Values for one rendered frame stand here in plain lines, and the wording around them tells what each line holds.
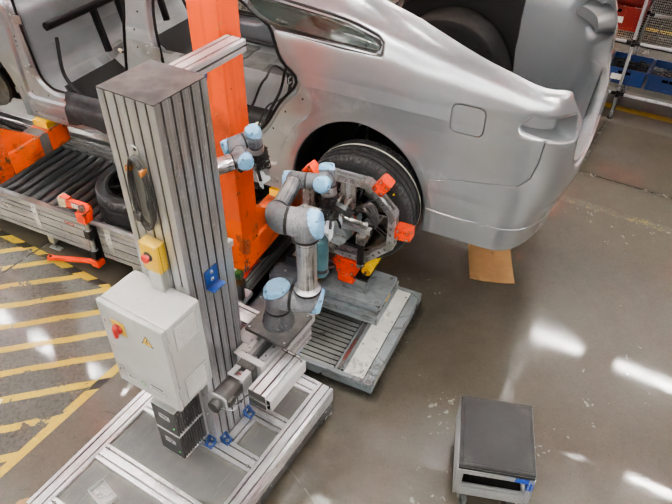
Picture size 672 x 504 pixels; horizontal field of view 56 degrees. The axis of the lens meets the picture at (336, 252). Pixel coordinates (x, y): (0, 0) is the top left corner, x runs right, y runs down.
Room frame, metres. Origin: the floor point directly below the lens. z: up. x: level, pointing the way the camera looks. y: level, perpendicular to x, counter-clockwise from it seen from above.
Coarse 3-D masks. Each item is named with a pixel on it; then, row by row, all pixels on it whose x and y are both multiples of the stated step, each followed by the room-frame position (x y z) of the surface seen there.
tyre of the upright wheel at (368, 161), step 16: (336, 144) 3.09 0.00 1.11; (352, 144) 2.98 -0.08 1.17; (368, 144) 2.97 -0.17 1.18; (320, 160) 2.94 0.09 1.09; (336, 160) 2.86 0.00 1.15; (352, 160) 2.82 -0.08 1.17; (368, 160) 2.82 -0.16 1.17; (384, 160) 2.85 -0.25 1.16; (400, 160) 2.90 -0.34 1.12; (400, 176) 2.79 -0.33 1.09; (416, 176) 2.88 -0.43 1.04; (400, 192) 2.71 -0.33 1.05; (416, 192) 2.81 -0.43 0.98; (400, 208) 2.70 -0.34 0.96; (416, 208) 2.76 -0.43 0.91; (416, 224) 2.81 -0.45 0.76; (384, 256) 2.73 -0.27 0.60
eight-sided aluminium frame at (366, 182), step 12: (336, 168) 2.82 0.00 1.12; (336, 180) 2.76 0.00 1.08; (348, 180) 2.74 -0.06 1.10; (360, 180) 2.71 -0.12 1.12; (372, 180) 2.72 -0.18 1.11; (312, 192) 2.87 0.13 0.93; (372, 192) 2.68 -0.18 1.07; (312, 204) 2.87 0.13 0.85; (384, 204) 2.65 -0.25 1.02; (396, 216) 2.64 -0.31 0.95; (396, 240) 2.66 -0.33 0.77; (336, 252) 2.76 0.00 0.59; (348, 252) 2.73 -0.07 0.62; (372, 252) 2.67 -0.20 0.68; (384, 252) 2.64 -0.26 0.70
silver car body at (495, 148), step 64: (0, 0) 4.05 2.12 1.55; (64, 0) 4.45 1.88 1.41; (128, 0) 3.63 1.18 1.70; (256, 0) 3.29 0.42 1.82; (320, 0) 3.19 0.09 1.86; (384, 0) 3.17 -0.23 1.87; (448, 0) 4.56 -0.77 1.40; (512, 0) 4.38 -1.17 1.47; (576, 0) 4.26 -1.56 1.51; (0, 64) 4.39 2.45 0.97; (64, 64) 4.26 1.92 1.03; (128, 64) 3.62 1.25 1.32; (256, 64) 4.83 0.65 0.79; (320, 64) 3.05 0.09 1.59; (384, 64) 2.92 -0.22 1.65; (448, 64) 2.82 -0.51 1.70; (512, 64) 4.37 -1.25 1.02; (576, 64) 4.15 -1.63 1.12; (384, 128) 2.89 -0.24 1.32; (448, 128) 2.75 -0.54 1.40; (512, 128) 2.62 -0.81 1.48; (576, 128) 2.69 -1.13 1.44; (448, 192) 2.73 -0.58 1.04; (512, 192) 2.60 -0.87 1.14
